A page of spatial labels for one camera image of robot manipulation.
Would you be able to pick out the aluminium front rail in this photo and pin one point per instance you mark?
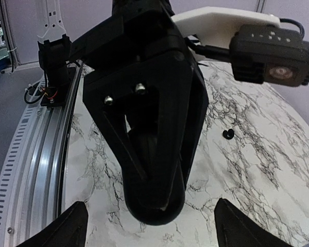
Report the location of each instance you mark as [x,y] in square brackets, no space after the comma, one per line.
[31,176]

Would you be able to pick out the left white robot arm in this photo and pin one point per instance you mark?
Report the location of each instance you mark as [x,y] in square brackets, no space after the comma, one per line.
[55,45]

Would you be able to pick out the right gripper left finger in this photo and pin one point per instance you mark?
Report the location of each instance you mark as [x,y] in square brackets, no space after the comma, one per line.
[69,229]

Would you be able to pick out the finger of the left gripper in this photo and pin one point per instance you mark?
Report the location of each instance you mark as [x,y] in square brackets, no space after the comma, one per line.
[141,111]
[192,102]

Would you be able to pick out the black earbud charging case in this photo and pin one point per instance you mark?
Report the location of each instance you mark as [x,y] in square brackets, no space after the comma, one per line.
[151,200]

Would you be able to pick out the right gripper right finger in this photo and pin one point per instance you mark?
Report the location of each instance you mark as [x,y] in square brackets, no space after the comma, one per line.
[234,228]

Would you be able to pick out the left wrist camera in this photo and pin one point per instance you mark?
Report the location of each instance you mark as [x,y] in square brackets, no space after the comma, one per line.
[260,47]

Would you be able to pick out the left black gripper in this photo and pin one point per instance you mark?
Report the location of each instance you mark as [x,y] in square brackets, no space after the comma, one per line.
[138,33]

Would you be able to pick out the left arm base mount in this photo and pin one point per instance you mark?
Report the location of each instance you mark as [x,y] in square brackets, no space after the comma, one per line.
[52,96]

